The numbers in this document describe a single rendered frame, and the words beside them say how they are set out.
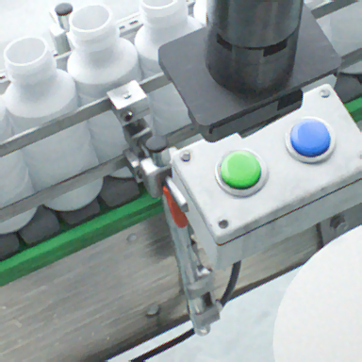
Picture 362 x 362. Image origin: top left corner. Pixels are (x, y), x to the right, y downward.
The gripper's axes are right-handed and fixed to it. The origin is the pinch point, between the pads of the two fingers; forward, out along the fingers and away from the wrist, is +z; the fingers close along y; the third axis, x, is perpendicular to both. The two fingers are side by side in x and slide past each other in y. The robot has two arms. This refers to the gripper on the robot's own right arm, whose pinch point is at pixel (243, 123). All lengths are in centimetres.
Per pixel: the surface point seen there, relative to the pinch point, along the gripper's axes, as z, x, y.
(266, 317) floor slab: 135, -25, -24
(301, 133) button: 6.8, -0.4, -5.5
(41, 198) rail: 19.0, -9.9, 13.0
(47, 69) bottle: 9.2, -15.5, 9.0
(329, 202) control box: 11.1, 4.1, -5.9
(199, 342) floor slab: 136, -26, -12
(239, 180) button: 6.8, 1.0, 0.5
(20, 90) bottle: 10.7, -15.5, 11.5
